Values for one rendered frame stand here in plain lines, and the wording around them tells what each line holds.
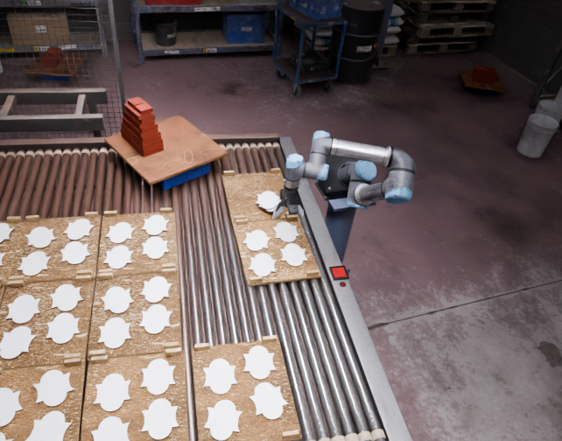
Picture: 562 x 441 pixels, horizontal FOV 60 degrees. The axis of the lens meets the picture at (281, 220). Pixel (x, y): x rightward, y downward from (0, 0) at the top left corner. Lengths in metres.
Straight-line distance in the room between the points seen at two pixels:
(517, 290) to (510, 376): 0.79
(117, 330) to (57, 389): 0.30
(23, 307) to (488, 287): 3.06
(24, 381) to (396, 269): 2.63
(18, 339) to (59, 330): 0.14
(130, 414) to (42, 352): 0.44
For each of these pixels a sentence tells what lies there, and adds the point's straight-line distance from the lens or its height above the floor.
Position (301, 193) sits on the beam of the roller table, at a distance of 2.73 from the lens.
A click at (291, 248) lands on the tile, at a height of 0.94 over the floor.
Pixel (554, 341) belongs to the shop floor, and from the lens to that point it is 3.84.
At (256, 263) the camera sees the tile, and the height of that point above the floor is 0.94.
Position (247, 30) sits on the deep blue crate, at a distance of 6.61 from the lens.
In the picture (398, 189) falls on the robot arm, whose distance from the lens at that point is 2.22.
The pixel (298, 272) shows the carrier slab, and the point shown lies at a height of 0.94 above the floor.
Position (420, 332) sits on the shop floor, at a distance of 3.43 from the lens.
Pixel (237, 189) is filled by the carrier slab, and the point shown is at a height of 0.94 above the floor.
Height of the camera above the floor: 2.59
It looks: 41 degrees down
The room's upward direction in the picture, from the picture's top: 7 degrees clockwise
